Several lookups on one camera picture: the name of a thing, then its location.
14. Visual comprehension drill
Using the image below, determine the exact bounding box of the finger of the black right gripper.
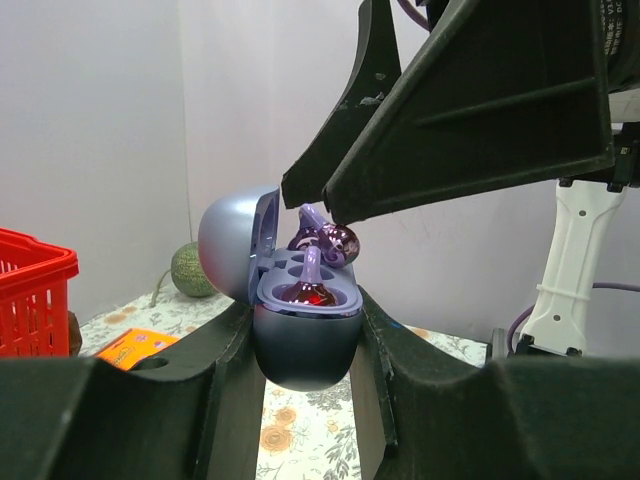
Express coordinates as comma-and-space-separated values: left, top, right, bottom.
323, 1, 614, 223
280, 0, 401, 209

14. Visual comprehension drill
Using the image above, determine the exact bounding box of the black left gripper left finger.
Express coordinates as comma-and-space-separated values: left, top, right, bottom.
1, 303, 265, 479

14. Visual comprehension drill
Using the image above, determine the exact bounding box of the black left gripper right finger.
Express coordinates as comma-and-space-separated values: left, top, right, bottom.
350, 297, 639, 479

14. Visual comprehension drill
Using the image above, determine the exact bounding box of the lavender earbud charging case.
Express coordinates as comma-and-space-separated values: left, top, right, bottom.
198, 186, 363, 392

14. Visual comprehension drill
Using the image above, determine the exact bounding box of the purple metallic earbud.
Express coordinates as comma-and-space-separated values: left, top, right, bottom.
287, 203, 361, 268
281, 246, 339, 307

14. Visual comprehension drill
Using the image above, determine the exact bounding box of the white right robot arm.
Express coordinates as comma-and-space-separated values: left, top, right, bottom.
281, 1, 639, 479

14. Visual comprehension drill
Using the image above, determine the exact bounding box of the orange snack box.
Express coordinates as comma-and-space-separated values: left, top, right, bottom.
95, 328, 179, 371

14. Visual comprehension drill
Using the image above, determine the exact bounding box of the floral patterned table mat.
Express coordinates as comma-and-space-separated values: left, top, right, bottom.
77, 289, 489, 480

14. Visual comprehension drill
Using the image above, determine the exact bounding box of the green melon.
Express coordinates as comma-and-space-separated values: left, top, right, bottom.
149, 242, 218, 308

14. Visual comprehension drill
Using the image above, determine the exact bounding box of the brown jar with label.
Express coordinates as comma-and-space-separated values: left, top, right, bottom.
68, 311, 83, 356

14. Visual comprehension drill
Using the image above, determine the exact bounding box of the red plastic shopping basket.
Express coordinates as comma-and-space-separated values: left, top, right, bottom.
1, 228, 79, 357

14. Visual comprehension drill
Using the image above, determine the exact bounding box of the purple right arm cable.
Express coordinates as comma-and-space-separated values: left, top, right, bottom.
394, 0, 640, 351

